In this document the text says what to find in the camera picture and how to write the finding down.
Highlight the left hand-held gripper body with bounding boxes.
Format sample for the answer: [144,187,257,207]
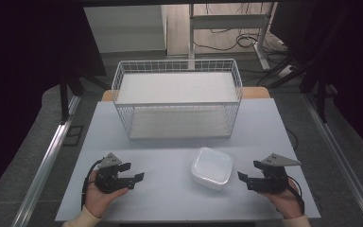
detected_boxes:
[94,152,136,194]

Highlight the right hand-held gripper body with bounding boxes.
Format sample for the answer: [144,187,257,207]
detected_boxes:
[247,152,302,194]

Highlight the white plastic container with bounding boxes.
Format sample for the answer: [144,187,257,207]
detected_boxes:
[190,147,234,191]

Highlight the white wire basket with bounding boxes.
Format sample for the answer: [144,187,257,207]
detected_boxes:
[111,58,244,141]

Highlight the person's left hand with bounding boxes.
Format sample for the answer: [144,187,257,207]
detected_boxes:
[84,169,130,218]

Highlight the person's right hand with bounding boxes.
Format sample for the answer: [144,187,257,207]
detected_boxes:
[259,179,304,220]

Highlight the black metal stand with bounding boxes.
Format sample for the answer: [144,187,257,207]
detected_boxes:
[59,74,71,125]
[315,70,328,124]

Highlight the white power strip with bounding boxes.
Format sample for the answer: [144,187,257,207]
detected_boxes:
[277,63,298,79]

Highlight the grey cabinet panel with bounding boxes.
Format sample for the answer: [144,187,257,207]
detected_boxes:
[83,4,168,55]

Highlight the black curtain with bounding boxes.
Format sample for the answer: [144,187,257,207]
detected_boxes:
[268,0,363,162]
[0,0,108,204]

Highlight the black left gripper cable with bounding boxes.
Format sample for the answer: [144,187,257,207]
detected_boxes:
[80,158,104,211]

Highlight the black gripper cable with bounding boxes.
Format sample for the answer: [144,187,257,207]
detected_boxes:
[80,158,104,211]
[275,178,306,216]

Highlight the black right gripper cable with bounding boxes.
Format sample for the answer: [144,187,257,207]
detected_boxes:
[275,178,306,216]

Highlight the aluminium rail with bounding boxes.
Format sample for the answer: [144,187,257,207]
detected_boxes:
[10,95,82,227]
[302,94,363,227]

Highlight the black floor cables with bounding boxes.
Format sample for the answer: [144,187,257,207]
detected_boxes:
[192,3,297,88]

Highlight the white metal desk frame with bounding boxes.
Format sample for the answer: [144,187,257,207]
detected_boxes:
[187,2,278,71]

